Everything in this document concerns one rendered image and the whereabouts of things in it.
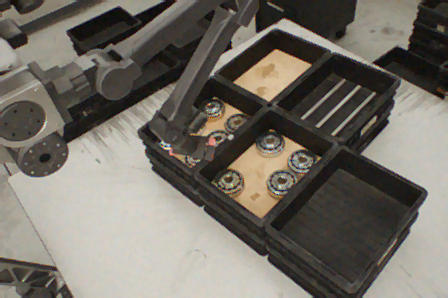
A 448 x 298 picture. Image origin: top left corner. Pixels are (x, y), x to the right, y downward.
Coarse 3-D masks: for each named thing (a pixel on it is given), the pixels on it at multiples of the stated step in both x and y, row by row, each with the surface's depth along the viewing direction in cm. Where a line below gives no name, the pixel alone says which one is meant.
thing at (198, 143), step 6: (192, 138) 121; (198, 138) 126; (204, 138) 126; (192, 144) 121; (198, 144) 126; (204, 144) 125; (174, 150) 127; (186, 150) 121; (192, 150) 124; (198, 150) 125; (204, 150) 125; (198, 156) 125
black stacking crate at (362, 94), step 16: (336, 64) 170; (352, 64) 164; (320, 80) 170; (336, 80) 172; (352, 80) 169; (368, 80) 163; (384, 80) 158; (288, 96) 156; (304, 96) 166; (320, 96) 167; (336, 96) 166; (352, 96) 165; (368, 96) 164; (304, 112) 162; (320, 112) 161; (336, 112) 160; (352, 112) 159; (384, 112) 158; (320, 128) 155; (336, 128) 155; (352, 128) 142; (368, 128) 153; (352, 144) 149
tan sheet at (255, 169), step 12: (288, 144) 152; (240, 156) 151; (252, 156) 150; (288, 156) 148; (240, 168) 147; (252, 168) 147; (264, 168) 146; (276, 168) 145; (252, 180) 143; (264, 180) 143; (252, 192) 140; (264, 192) 139; (252, 204) 137; (264, 204) 136
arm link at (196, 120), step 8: (192, 112) 115; (200, 112) 116; (192, 120) 115; (200, 120) 116; (184, 128) 114; (192, 128) 116; (200, 128) 118; (168, 136) 110; (176, 136) 112; (184, 136) 114; (176, 144) 113
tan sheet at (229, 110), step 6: (228, 108) 168; (234, 108) 167; (228, 114) 166; (246, 114) 164; (222, 120) 164; (210, 126) 162; (216, 126) 162; (222, 126) 162; (204, 132) 161; (180, 156) 154
